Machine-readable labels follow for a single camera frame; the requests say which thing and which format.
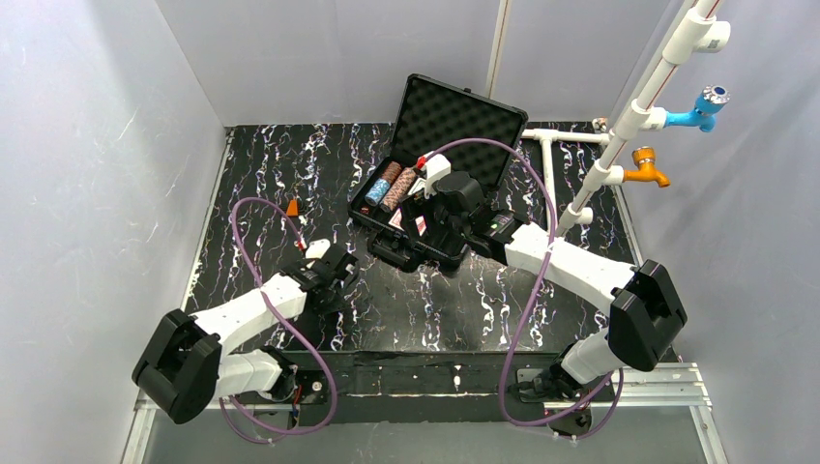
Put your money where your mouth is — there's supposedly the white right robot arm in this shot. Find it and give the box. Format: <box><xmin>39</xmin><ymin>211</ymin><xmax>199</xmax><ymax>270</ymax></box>
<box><xmin>399</xmin><ymin>171</ymin><xmax>688</xmax><ymax>400</ymax></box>

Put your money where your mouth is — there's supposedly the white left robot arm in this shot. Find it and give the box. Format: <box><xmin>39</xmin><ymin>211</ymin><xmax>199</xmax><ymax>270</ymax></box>
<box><xmin>132</xmin><ymin>240</ymin><xmax>359</xmax><ymax>424</ymax></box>

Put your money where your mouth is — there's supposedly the white pvc pipe frame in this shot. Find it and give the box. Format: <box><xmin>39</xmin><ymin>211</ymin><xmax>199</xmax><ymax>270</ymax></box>
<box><xmin>523</xmin><ymin>0</ymin><xmax>731</xmax><ymax>236</ymax></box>

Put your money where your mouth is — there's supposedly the black poker set case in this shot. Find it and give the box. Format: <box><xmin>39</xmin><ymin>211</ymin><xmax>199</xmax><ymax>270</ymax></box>
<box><xmin>348</xmin><ymin>73</ymin><xmax>528</xmax><ymax>272</ymax></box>

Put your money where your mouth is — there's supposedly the blue pipe valve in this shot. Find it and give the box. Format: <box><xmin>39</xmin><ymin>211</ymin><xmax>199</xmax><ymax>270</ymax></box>
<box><xmin>663</xmin><ymin>85</ymin><xmax>730</xmax><ymax>132</ymax></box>

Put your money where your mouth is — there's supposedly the red playing card deck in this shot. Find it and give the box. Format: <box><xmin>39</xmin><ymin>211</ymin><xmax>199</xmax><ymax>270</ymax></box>
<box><xmin>388</xmin><ymin>207</ymin><xmax>427</xmax><ymax>240</ymax></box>

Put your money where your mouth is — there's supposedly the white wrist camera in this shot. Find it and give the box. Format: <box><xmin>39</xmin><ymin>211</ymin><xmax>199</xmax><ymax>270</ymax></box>
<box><xmin>303</xmin><ymin>239</ymin><xmax>332</xmax><ymax>259</ymax></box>
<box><xmin>415</xmin><ymin>152</ymin><xmax>452</xmax><ymax>197</ymax></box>

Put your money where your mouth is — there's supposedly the orange black chip stack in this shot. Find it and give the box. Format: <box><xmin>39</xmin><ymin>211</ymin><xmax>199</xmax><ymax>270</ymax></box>
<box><xmin>380</xmin><ymin>161</ymin><xmax>403</xmax><ymax>185</ymax></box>

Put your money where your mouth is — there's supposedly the orange pipe valve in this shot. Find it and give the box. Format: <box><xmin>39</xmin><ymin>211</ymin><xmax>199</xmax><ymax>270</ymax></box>
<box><xmin>623</xmin><ymin>146</ymin><xmax>671</xmax><ymax>189</ymax></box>

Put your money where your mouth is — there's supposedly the pink blue chip stack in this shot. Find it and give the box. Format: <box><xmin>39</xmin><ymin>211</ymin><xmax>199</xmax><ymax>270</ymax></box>
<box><xmin>379</xmin><ymin>167</ymin><xmax>418</xmax><ymax>213</ymax></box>

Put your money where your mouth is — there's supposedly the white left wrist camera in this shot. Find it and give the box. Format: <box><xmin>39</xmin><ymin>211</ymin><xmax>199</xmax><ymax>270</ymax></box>
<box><xmin>303</xmin><ymin>239</ymin><xmax>332</xmax><ymax>259</ymax></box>

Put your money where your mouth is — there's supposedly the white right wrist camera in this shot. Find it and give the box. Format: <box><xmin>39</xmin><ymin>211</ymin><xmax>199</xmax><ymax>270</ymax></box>
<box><xmin>415</xmin><ymin>152</ymin><xmax>452</xmax><ymax>197</ymax></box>

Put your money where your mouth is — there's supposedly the light blue chip stack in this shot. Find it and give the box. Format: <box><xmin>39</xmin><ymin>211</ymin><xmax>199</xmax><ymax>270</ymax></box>
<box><xmin>365</xmin><ymin>178</ymin><xmax>392</xmax><ymax>207</ymax></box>

